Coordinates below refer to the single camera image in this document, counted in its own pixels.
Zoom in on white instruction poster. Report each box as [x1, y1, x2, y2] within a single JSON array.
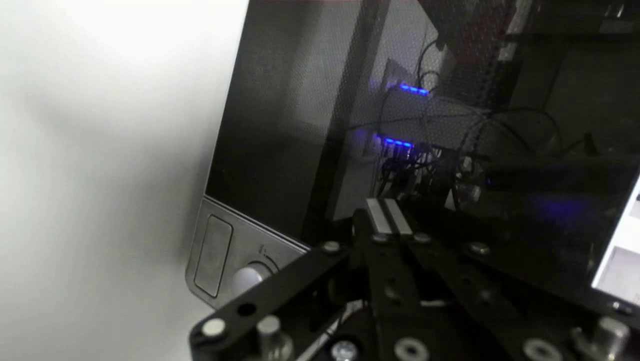
[[593, 178, 640, 306]]

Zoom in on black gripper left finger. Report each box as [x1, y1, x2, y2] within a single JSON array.
[[357, 199, 429, 361]]

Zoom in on silver microwave oven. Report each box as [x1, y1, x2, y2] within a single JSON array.
[[187, 0, 639, 307]]

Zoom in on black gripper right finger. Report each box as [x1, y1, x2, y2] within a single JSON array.
[[382, 199, 554, 361]]

